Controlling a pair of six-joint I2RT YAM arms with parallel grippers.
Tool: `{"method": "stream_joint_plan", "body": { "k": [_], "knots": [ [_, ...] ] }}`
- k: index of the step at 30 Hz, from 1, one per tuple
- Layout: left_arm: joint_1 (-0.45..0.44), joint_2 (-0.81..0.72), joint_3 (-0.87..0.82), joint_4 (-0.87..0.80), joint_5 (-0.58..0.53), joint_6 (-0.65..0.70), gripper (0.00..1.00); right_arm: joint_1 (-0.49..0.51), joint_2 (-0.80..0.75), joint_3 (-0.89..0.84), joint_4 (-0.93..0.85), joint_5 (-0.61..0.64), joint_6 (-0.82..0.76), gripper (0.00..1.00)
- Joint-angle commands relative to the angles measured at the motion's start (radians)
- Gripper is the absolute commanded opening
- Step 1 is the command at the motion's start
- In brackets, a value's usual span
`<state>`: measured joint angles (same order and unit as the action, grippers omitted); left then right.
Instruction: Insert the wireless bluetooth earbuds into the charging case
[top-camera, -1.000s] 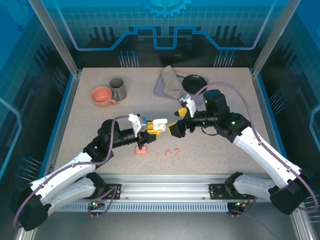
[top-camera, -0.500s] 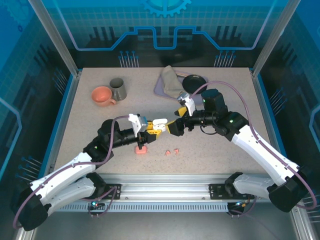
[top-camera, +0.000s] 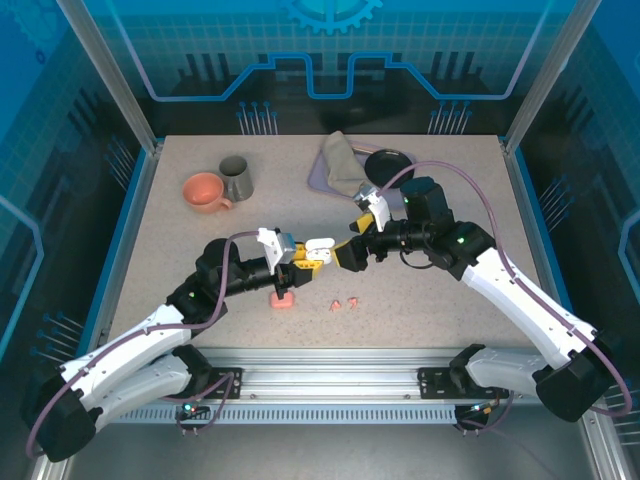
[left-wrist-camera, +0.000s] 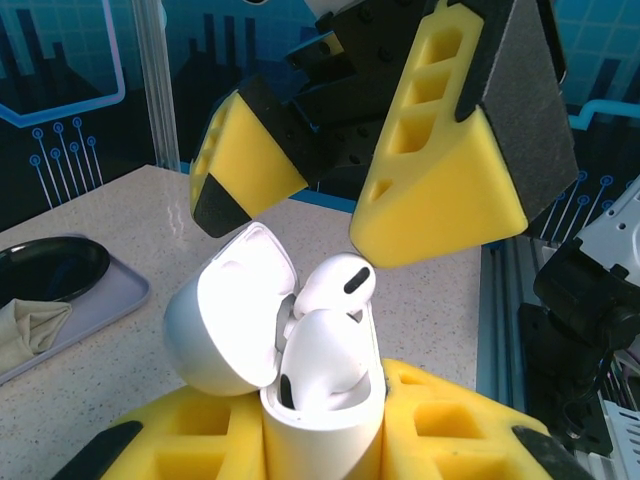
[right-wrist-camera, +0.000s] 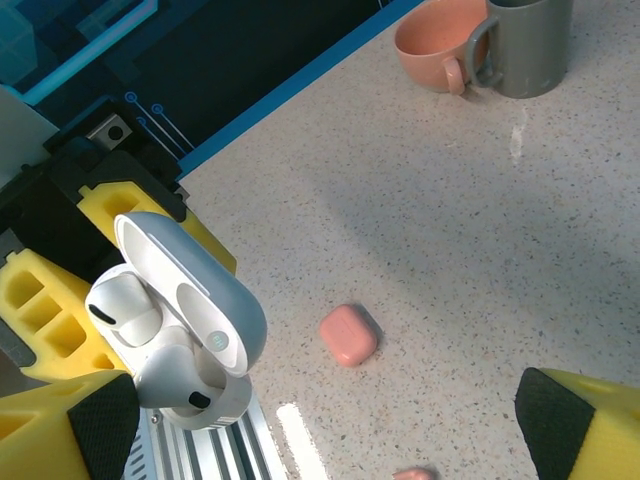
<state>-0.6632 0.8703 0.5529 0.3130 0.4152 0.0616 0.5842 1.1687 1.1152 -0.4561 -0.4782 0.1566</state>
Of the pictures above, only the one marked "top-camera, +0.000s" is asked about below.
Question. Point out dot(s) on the white earbud charging case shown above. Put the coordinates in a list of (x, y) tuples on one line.
[(320, 250)]

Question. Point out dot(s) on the pink earbud charging case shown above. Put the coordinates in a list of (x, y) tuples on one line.
[(286, 303)]

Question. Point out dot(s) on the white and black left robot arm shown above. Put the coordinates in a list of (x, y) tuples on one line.
[(125, 345)]

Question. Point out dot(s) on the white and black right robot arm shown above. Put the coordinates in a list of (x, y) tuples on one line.
[(520, 300)]

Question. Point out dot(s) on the black round plate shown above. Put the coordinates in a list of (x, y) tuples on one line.
[(385, 167)]

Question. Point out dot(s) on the lavender plastic tray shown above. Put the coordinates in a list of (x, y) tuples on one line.
[(317, 177)]

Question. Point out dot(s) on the orange ceramic mug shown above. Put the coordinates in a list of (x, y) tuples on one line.
[(202, 190)]

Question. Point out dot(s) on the beige folded cloth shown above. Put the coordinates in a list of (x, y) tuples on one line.
[(340, 155)]

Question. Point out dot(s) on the grey mug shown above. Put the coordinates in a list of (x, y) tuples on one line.
[(240, 187)]

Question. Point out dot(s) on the small lit circuit board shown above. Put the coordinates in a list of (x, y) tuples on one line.
[(480, 408), (190, 408)]

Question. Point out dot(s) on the aluminium table side rail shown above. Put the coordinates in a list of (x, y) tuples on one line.
[(542, 250), (124, 250)]

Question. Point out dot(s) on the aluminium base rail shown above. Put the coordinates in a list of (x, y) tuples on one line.
[(325, 375)]

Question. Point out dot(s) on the aluminium frame post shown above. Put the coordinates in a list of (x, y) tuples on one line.
[(118, 85), (547, 75)]

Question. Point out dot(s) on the aluminium frame bar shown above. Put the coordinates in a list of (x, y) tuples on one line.
[(597, 440)]

